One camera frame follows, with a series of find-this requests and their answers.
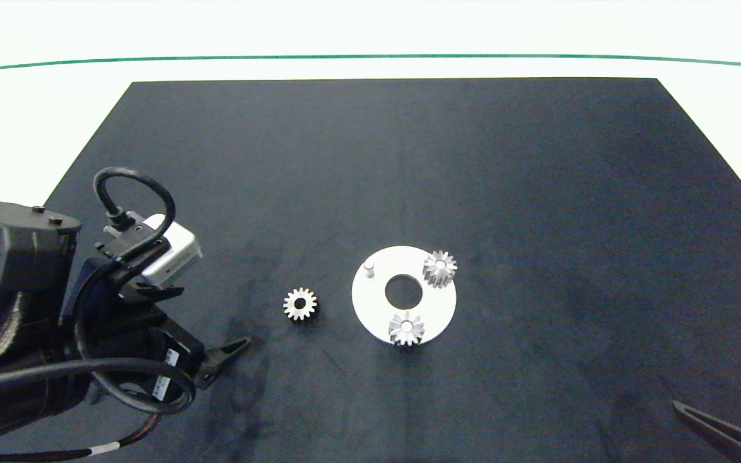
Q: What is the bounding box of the round white carrier plate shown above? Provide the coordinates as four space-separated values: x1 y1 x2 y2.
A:
351 245 457 346

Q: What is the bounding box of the small steel planetary gear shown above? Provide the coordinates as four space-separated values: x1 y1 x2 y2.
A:
282 287 320 322
422 250 459 289
388 310 426 348

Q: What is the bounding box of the thick black cable loop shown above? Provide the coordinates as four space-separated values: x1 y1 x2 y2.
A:
0 257 197 416

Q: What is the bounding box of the braided cable with white tag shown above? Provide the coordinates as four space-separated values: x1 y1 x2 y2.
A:
0 413 164 463

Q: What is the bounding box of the thin black camera cable loop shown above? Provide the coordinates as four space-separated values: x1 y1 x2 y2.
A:
93 167 177 259

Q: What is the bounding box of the dark rectangular mat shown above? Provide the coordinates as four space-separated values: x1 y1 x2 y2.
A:
0 78 741 463

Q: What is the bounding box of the silver boxy wrist camera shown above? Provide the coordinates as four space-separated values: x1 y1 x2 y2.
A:
139 221 204 287

